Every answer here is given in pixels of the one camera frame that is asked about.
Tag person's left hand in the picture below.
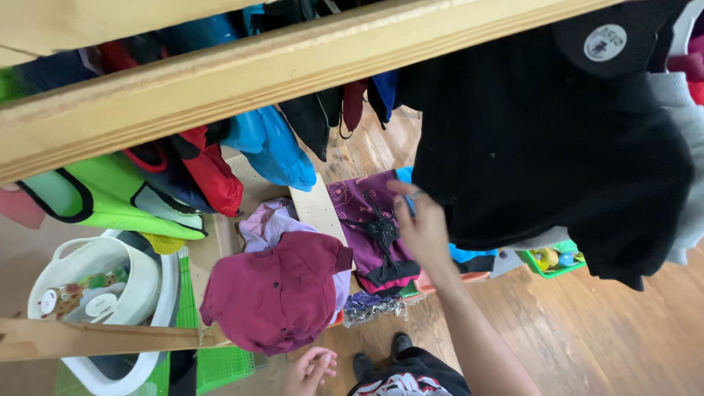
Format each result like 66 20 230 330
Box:
283 346 338 396

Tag person's right hand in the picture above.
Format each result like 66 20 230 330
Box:
386 179 461 282

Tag black shoe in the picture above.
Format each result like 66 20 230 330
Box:
352 352 378 384
391 331 414 362

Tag purple bone-print pet garment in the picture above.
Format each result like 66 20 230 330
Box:
327 169 422 296

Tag black printed shorts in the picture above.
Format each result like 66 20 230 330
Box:
346 347 473 396

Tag maroon pet shirt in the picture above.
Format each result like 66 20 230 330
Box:
199 230 354 357

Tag bright blue garment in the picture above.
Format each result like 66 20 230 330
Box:
395 166 499 266

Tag royal blue hung garment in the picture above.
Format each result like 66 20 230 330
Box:
367 70 400 131

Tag dark red hung garment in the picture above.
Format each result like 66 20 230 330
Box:
339 78 370 139

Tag small black hung garment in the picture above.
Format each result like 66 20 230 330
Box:
278 86 345 163

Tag large black garment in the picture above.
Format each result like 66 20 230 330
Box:
411 0 695 292

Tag light blue raincoat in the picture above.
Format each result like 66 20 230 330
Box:
220 106 318 193

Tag lilac pet shirt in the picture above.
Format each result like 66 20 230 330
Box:
239 197 353 325

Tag green bin of toys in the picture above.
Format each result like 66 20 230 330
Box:
516 239 587 279

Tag white plastic tub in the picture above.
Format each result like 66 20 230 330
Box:
61 229 182 396

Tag red pet jacket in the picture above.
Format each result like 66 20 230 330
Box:
124 125 245 219

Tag yellow garment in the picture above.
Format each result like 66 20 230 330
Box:
140 231 187 256

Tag thick wooden rack beam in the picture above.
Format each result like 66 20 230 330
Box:
0 0 623 186

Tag black cap with white patch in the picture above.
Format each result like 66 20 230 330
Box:
551 0 662 79

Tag navy pet jacket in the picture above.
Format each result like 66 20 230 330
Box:
123 144 216 215

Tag row of hung garments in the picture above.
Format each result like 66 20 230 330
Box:
0 0 386 104

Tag giraffe plush toy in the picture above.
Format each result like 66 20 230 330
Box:
37 268 131 322

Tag neon green vest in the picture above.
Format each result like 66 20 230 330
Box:
16 152 209 242

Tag magenta garment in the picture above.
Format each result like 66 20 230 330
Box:
667 33 704 106

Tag white hanger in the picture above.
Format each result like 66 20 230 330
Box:
668 0 704 57

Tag pink garment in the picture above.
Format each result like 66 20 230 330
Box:
0 184 46 231

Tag clear bag of chains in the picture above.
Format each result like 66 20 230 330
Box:
343 290 428 330

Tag white handled basket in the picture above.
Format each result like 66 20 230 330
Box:
27 236 164 327

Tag thin wooden rack rail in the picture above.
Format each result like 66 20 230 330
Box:
0 317 233 363

